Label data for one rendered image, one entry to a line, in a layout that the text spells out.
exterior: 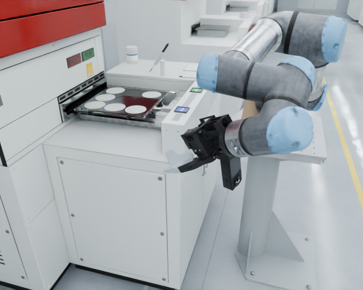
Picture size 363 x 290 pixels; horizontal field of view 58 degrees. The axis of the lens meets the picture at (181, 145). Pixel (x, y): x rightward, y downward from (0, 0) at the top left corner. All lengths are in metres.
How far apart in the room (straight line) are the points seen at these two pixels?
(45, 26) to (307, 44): 0.97
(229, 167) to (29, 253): 1.20
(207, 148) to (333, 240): 1.71
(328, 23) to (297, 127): 0.48
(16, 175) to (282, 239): 1.39
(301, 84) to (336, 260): 1.67
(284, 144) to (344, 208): 2.08
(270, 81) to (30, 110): 1.07
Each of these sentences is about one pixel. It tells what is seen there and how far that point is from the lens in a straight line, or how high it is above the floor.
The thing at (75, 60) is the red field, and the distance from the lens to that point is 1.70.
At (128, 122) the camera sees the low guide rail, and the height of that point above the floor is 0.84.
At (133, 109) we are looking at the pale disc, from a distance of 1.57.
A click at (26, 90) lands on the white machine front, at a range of 1.44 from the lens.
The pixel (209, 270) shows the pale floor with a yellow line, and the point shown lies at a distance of 1.96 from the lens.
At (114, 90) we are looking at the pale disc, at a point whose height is 0.90.
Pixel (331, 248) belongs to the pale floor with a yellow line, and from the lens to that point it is 2.25.
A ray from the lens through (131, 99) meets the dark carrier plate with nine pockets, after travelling 1.70.
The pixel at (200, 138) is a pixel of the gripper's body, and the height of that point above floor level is 1.18.
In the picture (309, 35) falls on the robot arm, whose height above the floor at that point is 1.33.
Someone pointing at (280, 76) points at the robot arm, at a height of 1.32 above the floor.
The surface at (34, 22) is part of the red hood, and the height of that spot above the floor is 1.31.
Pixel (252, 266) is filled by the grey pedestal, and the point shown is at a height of 0.01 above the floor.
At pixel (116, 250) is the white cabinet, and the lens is 1.72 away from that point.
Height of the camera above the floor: 1.49
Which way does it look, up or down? 29 degrees down
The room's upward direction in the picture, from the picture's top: straight up
